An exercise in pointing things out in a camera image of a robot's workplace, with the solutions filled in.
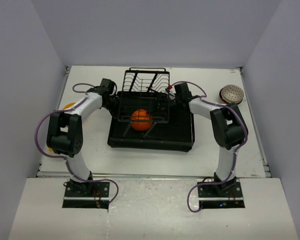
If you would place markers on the orange bowl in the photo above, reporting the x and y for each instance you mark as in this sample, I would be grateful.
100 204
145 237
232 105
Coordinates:
141 120

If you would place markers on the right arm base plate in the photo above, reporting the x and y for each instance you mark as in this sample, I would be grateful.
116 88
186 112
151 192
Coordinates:
220 192

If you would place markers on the pink flower bowl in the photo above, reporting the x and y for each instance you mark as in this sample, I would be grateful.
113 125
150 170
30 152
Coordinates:
235 98

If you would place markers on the black wire dish rack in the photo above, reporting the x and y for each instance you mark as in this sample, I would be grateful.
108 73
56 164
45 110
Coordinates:
144 88

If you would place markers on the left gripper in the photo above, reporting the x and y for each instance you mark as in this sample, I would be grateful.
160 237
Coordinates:
114 114

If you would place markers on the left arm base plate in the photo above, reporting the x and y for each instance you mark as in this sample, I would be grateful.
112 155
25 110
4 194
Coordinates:
96 190

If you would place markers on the yellow bowl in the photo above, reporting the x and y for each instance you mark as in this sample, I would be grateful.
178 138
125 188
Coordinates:
69 105

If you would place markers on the brown patterned bowl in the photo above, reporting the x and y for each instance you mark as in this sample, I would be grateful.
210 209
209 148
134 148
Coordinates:
230 88

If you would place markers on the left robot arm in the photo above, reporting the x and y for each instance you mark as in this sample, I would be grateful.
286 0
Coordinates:
65 131

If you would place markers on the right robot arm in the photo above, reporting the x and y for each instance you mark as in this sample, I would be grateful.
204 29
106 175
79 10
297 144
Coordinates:
229 131

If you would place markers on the black drip tray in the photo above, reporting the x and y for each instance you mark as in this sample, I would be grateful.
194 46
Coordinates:
176 135

